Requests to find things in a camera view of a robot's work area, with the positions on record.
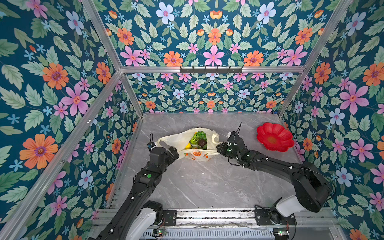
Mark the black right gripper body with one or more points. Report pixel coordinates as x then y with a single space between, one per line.
226 150

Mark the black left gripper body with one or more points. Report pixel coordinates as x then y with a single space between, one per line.
168 159

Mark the yellow printed plastic bag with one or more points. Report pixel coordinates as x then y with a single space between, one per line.
180 141

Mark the red flower-shaped plate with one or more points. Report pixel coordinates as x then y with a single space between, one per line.
275 137

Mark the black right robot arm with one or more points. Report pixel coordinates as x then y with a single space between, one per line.
312 189

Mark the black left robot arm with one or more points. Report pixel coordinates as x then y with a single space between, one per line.
144 184

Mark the yellow fake lemon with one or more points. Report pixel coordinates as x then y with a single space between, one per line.
189 146

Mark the dark brown fake fruit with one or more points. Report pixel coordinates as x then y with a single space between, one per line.
202 144

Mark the green fake grape bunch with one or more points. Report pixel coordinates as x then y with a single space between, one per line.
195 138

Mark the black hook rack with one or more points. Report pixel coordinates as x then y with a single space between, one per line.
214 70

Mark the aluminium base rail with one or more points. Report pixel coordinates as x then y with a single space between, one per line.
155 223

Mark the aluminium frame back crossbar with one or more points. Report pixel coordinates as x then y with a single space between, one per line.
265 69

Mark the aluminium frame crossbar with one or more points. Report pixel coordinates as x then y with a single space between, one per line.
34 197
265 69

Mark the aluminium frame left crossbar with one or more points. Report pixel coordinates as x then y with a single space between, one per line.
34 197

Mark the aluminium frame corner post left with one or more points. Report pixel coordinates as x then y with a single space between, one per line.
111 52

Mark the aluminium frame corner post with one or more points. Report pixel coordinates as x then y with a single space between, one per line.
111 52
330 27

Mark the aluminium frame corner post right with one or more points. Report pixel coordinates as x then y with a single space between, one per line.
330 27

